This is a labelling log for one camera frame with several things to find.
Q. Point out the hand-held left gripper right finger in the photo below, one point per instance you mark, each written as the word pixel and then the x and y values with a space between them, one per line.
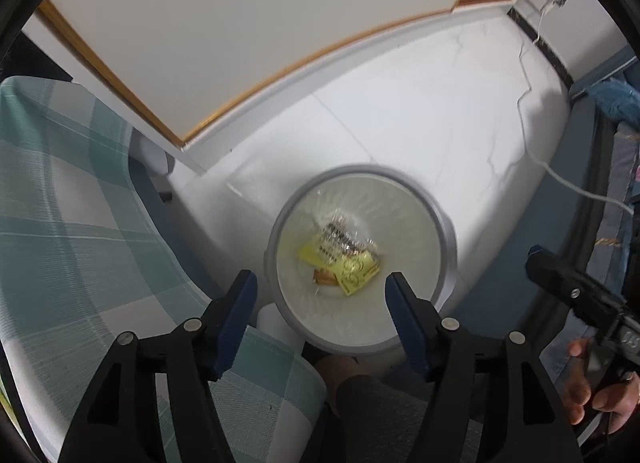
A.
pixel 406 323

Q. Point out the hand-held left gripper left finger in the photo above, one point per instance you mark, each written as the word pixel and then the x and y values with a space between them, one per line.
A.
pixel 235 323

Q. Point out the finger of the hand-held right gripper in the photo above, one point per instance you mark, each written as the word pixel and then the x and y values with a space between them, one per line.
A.
pixel 555 278

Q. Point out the yellow snack wrapper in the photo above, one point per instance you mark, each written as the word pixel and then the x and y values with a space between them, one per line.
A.
pixel 357 274
pixel 312 254

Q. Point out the white round waste bin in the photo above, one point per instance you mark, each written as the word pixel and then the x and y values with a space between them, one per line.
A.
pixel 400 223

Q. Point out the clear printed plastic wrapper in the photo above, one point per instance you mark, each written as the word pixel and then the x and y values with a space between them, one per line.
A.
pixel 345 238

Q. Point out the person's right hand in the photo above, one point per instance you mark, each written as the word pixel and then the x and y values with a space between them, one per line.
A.
pixel 575 393

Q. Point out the small brown wrapper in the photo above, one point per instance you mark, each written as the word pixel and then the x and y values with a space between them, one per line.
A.
pixel 325 277

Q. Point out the person's leg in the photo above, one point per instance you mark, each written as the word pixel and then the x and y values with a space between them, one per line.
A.
pixel 390 418

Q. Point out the patterned blanket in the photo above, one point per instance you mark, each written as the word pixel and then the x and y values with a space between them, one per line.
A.
pixel 625 178

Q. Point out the teal checked tablecloth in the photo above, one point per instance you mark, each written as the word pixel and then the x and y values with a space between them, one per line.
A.
pixel 75 253

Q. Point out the blue cloth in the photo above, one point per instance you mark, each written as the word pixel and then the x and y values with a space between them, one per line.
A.
pixel 617 98

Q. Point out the white wardrobe with gold trim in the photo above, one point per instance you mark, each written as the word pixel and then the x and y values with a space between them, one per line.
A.
pixel 250 33

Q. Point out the grey table frame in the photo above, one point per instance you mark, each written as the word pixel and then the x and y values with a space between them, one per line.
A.
pixel 170 243

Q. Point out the blue-grey bed frame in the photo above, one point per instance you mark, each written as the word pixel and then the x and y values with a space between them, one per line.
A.
pixel 580 143

